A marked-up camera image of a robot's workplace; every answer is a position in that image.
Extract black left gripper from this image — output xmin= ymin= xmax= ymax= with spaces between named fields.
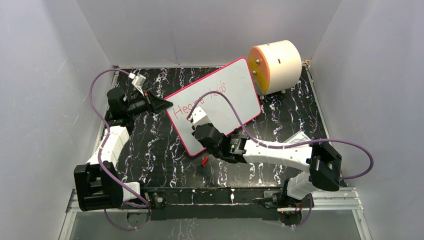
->
xmin=125 ymin=89 xmax=174 ymax=118

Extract red marker cap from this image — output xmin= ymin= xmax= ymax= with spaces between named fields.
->
xmin=201 ymin=157 xmax=209 ymax=167

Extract pink-framed whiteboard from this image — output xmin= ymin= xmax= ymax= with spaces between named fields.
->
xmin=165 ymin=57 xmax=262 ymax=157

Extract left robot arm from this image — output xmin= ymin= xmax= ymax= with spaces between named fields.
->
xmin=73 ymin=87 xmax=173 ymax=211

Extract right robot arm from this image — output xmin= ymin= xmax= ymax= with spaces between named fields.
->
xmin=192 ymin=123 xmax=342 ymax=207

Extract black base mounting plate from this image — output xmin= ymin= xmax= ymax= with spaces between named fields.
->
xmin=141 ymin=187 xmax=299 ymax=221

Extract white printed card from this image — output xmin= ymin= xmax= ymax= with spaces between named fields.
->
xmin=284 ymin=130 xmax=311 ymax=145

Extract white cylinder with orange face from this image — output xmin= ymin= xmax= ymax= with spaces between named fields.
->
xmin=247 ymin=40 xmax=302 ymax=97

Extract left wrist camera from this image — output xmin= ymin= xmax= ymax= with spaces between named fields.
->
xmin=128 ymin=73 xmax=147 ymax=96

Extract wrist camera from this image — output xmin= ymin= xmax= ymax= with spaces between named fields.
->
xmin=187 ymin=106 xmax=211 ymax=130
xmin=128 ymin=73 xmax=147 ymax=96

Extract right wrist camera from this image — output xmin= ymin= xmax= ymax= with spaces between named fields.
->
xmin=187 ymin=106 xmax=211 ymax=130

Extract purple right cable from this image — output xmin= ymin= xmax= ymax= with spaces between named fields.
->
xmin=187 ymin=90 xmax=375 ymax=229

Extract purple cable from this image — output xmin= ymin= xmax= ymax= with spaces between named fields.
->
xmin=88 ymin=68 xmax=150 ymax=231
xmin=187 ymin=90 xmax=375 ymax=229

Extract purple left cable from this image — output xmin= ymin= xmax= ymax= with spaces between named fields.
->
xmin=88 ymin=68 xmax=150 ymax=231

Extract aluminium frame rail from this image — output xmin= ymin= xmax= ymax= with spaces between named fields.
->
xmin=66 ymin=188 xmax=364 ymax=214

